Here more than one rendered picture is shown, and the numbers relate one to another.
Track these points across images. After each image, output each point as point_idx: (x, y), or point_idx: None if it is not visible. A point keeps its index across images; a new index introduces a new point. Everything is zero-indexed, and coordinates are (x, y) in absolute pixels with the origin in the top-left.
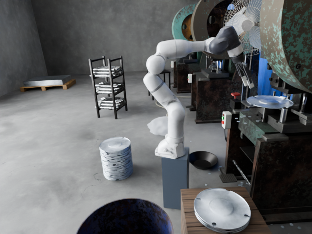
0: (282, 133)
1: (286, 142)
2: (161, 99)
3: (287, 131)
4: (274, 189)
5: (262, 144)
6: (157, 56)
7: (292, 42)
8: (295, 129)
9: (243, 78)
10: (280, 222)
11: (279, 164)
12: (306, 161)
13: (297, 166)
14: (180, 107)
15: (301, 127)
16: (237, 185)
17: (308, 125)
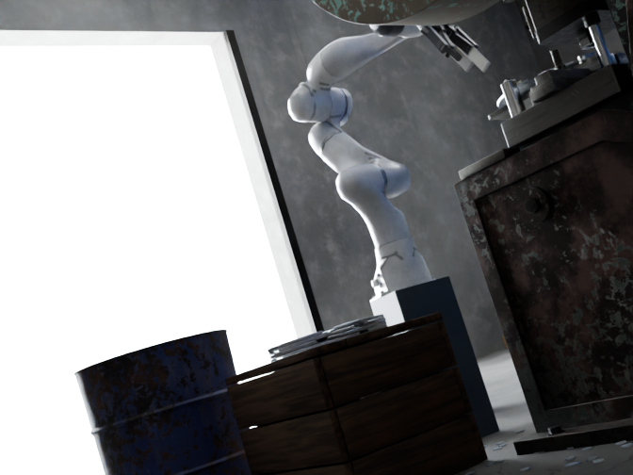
0: (511, 147)
1: (505, 165)
2: (333, 166)
3: (516, 137)
4: (557, 327)
5: (459, 188)
6: (297, 88)
7: None
8: (533, 124)
9: (472, 56)
10: (591, 439)
11: (528, 237)
12: (591, 206)
13: (576, 231)
14: (349, 168)
15: (544, 113)
16: None
17: (559, 99)
